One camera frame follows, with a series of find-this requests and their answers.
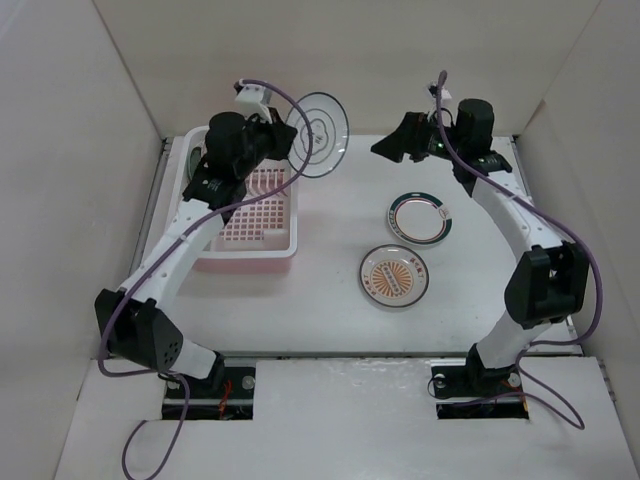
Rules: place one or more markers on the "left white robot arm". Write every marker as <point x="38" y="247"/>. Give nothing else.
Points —
<point x="132" y="319"/>

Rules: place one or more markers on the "green red rimmed plate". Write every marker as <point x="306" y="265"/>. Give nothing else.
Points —
<point x="419" y="219"/>

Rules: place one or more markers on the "white plate quatrefoil motif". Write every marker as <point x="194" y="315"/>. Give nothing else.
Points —
<point x="330" y="134"/>

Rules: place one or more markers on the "orange sunburst plate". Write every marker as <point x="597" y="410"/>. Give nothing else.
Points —
<point x="197" y="153"/>
<point x="394" y="276"/>

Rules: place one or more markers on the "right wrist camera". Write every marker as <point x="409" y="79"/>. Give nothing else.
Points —
<point x="434" y="91"/>

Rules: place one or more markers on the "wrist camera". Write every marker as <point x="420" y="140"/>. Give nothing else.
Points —
<point x="434" y="91"/>
<point x="252" y="99"/>

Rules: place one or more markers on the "pink white dish rack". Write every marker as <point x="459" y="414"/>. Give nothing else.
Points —
<point x="260" y="238"/>

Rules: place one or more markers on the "small blue patterned plate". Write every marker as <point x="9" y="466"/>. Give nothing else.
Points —
<point x="192" y="165"/>

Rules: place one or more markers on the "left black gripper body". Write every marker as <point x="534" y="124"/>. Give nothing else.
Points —
<point x="258" y="137"/>

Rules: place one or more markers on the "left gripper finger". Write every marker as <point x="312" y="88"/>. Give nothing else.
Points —
<point x="283" y="136"/>
<point x="267" y="115"/>

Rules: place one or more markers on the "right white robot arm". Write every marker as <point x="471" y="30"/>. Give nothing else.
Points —
<point x="549" y="280"/>

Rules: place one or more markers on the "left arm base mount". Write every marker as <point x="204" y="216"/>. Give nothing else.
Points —
<point x="227" y="395"/>

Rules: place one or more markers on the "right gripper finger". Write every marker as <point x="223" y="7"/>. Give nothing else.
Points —
<point x="414" y="152"/>
<point x="413" y="129"/>

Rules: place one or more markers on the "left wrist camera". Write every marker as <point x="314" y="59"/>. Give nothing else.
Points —
<point x="252" y="99"/>

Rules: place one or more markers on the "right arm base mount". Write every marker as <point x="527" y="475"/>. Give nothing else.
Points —
<point x="470" y="391"/>

